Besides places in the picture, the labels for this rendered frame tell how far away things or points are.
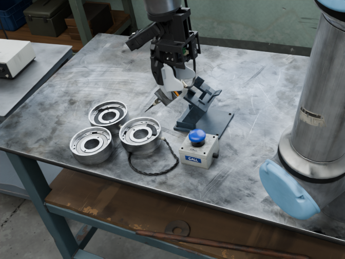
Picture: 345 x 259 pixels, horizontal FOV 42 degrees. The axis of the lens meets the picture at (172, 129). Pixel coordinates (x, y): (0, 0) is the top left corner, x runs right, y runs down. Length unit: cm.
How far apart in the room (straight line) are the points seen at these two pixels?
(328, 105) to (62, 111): 89
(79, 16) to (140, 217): 157
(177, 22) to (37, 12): 215
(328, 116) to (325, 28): 13
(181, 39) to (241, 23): 187
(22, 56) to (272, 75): 97
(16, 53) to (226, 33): 145
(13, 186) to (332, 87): 164
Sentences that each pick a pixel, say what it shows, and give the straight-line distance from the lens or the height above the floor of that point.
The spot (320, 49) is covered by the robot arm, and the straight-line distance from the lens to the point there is 58.
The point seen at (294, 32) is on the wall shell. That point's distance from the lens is 272.
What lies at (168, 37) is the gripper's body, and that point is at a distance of 96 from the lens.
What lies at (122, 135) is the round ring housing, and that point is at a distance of 115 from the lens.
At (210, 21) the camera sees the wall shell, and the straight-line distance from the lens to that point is 287.
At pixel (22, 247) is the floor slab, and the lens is 214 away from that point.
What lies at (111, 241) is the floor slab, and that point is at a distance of 200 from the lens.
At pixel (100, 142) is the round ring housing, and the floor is 83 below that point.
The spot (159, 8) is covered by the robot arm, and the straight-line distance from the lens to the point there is 91.
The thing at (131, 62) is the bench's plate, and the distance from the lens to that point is 147.
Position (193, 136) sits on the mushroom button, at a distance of 103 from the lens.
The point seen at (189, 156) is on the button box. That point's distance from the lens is 105.
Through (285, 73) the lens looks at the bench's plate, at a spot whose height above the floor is 80.
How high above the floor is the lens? 156
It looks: 40 degrees down
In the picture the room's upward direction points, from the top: 12 degrees counter-clockwise
